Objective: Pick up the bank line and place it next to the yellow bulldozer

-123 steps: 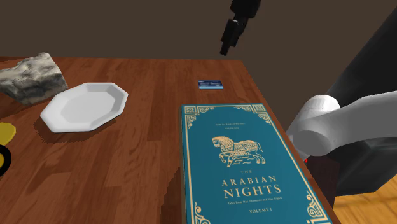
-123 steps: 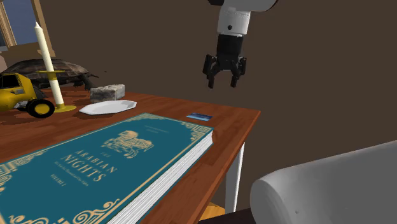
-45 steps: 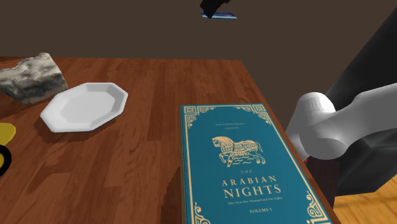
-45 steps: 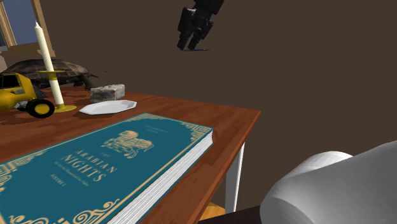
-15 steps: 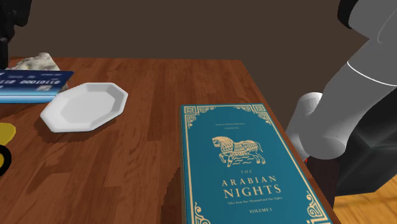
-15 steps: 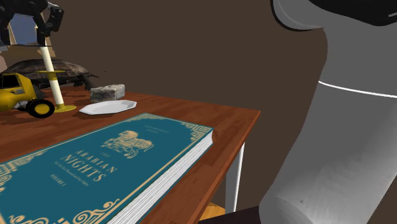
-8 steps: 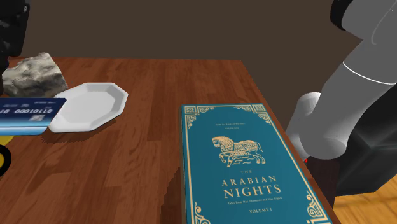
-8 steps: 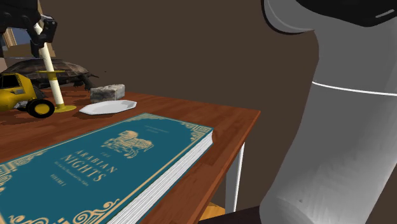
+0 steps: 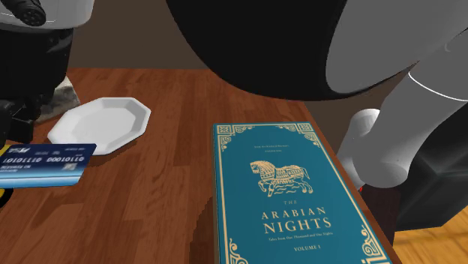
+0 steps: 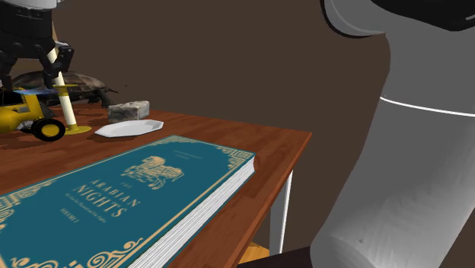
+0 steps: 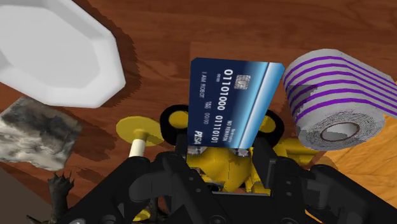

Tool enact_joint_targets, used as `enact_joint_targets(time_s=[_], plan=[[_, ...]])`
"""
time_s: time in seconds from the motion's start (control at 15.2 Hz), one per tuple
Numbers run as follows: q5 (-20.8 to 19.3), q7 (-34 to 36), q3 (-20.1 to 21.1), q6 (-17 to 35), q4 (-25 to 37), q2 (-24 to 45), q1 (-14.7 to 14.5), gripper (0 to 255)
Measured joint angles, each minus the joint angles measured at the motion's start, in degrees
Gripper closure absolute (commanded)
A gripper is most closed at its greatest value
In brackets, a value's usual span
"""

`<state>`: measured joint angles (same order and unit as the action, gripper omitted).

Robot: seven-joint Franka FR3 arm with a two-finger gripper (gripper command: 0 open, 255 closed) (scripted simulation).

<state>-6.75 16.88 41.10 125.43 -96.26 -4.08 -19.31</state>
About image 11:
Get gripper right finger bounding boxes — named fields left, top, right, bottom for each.
left=251, top=137, right=397, bottom=224

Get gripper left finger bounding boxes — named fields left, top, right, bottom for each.
left=59, top=134, right=224, bottom=224

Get blue bank card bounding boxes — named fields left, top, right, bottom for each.
left=186, top=57, right=286, bottom=150

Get yellow toy vehicle black wheels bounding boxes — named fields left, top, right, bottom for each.
left=159, top=104, right=321, bottom=197

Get dark spiky figure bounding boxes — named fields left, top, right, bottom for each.
left=25, top=172, right=76, bottom=224

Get purple striped toilet paper roll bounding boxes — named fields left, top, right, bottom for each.
left=282, top=48, right=397, bottom=152

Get grey marbled block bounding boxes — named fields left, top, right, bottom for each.
left=0, top=95, right=83, bottom=172

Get white angular dish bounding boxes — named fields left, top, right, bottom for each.
left=0, top=0, right=127, bottom=109

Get yellow disc with white handle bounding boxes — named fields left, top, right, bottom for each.
left=116, top=116, right=165, bottom=158

